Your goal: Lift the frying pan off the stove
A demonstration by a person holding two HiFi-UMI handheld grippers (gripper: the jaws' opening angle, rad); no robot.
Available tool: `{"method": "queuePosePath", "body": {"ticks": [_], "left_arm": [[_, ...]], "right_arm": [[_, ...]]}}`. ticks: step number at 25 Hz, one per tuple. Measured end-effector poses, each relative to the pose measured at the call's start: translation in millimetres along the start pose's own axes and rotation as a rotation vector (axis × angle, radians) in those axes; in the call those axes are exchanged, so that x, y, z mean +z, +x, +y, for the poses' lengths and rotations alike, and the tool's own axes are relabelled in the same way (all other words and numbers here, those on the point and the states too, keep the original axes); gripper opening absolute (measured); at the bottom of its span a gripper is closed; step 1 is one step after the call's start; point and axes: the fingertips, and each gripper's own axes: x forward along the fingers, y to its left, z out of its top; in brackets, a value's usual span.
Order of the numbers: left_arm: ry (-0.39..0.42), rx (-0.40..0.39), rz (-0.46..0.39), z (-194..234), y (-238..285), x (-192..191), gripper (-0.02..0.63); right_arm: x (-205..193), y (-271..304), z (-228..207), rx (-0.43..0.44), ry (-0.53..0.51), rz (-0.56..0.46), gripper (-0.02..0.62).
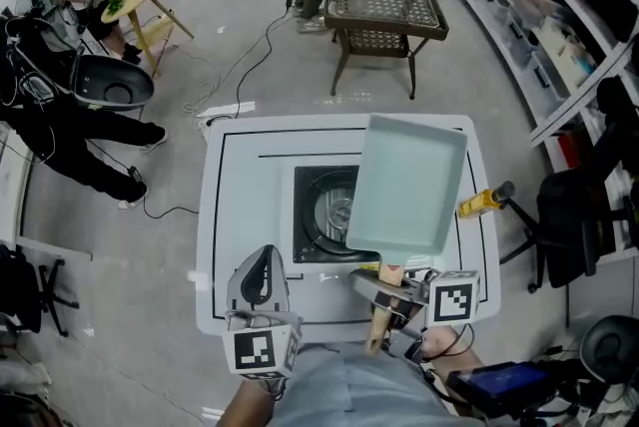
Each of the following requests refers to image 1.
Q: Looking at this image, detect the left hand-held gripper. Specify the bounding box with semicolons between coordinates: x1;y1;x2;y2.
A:
221;244;304;382

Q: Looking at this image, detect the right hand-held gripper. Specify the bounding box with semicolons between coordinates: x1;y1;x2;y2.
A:
348;268;484;340

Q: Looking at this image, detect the pale green square pan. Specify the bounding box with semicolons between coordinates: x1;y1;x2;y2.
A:
344;113;469;357

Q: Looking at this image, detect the person's right forearm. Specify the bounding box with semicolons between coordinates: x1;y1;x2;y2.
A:
417;324;488;394

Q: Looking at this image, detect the person's left forearm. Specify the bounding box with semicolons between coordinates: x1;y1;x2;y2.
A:
216;373;287;427

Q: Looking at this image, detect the person's light blue clothing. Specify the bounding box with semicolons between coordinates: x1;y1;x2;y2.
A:
268;343;488;427

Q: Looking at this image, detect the yellow oil bottle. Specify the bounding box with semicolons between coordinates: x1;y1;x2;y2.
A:
455;180;517;220

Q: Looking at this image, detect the black blue-screen device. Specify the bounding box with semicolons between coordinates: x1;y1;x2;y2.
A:
444;360;554;420

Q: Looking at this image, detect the white power strip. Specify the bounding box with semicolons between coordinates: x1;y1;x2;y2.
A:
196;101;257;132

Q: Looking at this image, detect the black office chair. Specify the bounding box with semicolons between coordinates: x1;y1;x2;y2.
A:
498;75;639;294
0;243;82;340

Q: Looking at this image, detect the black oval shell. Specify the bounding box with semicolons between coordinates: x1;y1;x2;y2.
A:
579;313;639;385
68;54;156;113

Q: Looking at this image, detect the red box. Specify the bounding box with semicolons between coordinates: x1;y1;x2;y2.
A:
555;132;584;173

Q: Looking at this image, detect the white metal shelf rack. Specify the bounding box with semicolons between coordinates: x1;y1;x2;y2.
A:
528;40;639;266
448;0;639;145

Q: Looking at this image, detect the stack of clear storage bins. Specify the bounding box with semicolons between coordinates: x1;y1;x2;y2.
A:
456;0;600;107

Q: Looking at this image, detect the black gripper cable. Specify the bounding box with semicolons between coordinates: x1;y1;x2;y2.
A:
402;322;476;362

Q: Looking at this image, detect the white cable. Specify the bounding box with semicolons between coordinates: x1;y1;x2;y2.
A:
181;48;224;116

